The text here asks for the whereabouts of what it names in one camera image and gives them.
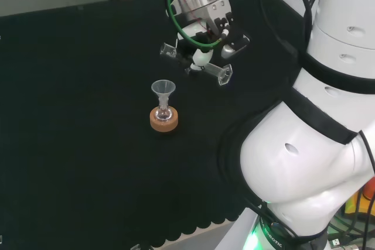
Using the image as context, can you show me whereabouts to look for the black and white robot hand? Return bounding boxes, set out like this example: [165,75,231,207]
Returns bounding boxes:
[175,0,251,77]

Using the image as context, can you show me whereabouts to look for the clear glass graduated cylinder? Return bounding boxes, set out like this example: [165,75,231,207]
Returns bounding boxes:
[159,42,234,87]

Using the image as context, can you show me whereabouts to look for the clear plastic funnel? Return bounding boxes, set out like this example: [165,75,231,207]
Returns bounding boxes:
[151,79,177,108]

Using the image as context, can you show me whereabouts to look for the clear round-bottom flask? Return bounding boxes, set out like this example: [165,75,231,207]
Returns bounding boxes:
[155,102,173,122]

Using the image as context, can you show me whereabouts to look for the black bench cloth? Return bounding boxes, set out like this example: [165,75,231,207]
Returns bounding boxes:
[0,0,316,248]

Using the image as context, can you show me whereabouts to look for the yellow stop button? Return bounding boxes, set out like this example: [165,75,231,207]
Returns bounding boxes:
[344,187,375,219]

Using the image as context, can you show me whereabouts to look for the green cable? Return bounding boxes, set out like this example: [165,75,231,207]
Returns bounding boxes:
[163,0,224,50]

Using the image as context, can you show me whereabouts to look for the cork ring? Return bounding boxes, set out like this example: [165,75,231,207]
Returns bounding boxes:
[149,108,180,135]

